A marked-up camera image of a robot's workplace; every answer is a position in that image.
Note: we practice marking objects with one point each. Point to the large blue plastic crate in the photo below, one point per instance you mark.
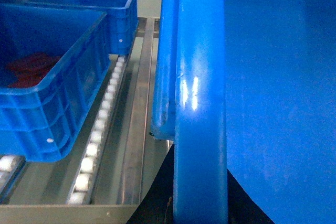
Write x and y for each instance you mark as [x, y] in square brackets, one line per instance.
[247, 87]

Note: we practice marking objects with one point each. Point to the steel roller shelf rack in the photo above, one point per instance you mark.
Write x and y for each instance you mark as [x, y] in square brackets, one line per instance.
[116, 171]

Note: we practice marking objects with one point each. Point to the blue bin with red parts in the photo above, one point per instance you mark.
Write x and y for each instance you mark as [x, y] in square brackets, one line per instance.
[42, 122]

